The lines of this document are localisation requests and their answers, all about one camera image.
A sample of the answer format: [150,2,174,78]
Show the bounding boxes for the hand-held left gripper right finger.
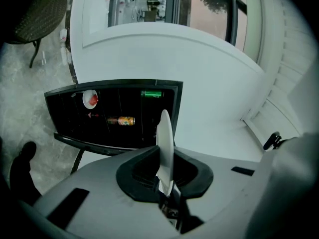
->
[172,146,265,237]

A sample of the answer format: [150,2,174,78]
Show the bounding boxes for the green drink can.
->
[141,90,165,99]

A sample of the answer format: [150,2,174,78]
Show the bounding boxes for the black shoe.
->
[18,141,37,164]

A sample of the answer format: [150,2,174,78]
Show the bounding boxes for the black trousers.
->
[9,155,42,207]

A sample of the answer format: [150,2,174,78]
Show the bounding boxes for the black framed window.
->
[107,0,249,52]

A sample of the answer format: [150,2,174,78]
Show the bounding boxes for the black mini fridge cabinet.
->
[44,79,184,175]

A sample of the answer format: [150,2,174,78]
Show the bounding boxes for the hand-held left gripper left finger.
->
[18,145,180,239]

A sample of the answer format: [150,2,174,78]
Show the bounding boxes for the white plate with red food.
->
[82,90,99,110]

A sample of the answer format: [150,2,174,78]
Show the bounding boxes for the black wicker chair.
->
[4,0,68,69]

